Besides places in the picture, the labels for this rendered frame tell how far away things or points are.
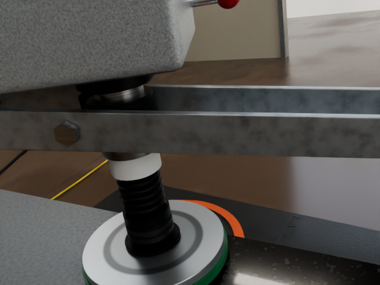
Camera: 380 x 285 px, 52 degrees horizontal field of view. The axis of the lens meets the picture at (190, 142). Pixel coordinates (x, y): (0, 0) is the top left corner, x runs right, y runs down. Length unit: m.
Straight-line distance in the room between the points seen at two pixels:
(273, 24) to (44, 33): 5.00
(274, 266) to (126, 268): 0.20
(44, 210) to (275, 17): 4.72
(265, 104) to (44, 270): 0.42
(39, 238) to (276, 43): 4.84
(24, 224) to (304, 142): 0.56
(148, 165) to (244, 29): 5.00
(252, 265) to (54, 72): 0.37
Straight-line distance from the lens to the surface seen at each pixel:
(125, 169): 0.50
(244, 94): 0.54
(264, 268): 0.57
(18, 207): 0.88
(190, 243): 0.58
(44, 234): 0.76
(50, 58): 0.40
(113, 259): 0.59
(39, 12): 0.39
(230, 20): 5.51
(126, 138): 0.46
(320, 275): 0.56
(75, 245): 0.70
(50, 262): 0.68
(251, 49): 5.48
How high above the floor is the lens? 1.19
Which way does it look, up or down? 23 degrees down
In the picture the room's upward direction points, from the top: 9 degrees counter-clockwise
